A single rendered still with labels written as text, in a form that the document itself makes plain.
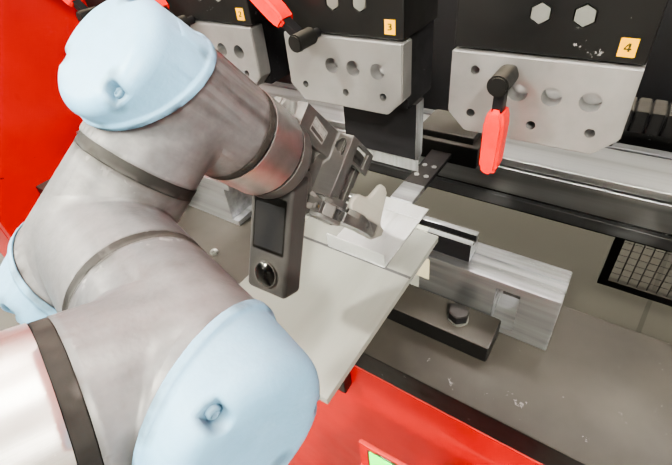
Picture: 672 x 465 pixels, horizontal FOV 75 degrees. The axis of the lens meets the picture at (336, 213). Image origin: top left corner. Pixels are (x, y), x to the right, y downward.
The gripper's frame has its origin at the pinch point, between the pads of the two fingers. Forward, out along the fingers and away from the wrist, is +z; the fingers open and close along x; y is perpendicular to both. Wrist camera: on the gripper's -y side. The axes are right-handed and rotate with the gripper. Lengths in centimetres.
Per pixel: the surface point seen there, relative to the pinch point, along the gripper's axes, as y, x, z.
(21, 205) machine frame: -20, 86, 9
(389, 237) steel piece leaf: 1.0, -2.3, 6.7
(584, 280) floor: 23, -30, 155
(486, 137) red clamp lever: 11.0, -13.9, -9.8
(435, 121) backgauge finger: 23.9, 3.0, 21.5
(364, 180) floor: 40, 87, 170
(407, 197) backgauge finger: 7.9, -0.7, 12.1
